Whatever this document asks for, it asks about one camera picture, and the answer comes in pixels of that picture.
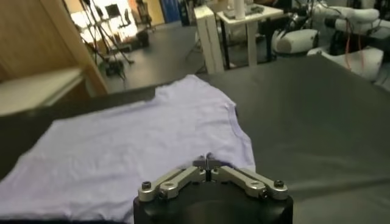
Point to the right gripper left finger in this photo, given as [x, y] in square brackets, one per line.
[176, 182]

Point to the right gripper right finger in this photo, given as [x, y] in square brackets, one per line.
[243, 182]

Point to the lavender t-shirt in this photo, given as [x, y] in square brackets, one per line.
[122, 146]

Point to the tall white cardboard box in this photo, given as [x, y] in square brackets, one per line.
[210, 39]

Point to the black trash bin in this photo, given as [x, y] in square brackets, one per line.
[142, 38]

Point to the white humanoid robot with base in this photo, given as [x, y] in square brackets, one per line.
[298, 41]

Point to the white standing desk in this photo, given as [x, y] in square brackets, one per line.
[253, 15]

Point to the white table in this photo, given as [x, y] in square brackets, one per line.
[30, 91]

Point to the wooden folding screen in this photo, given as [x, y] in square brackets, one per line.
[36, 36]

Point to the black camera tripod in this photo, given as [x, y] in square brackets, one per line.
[114, 67]

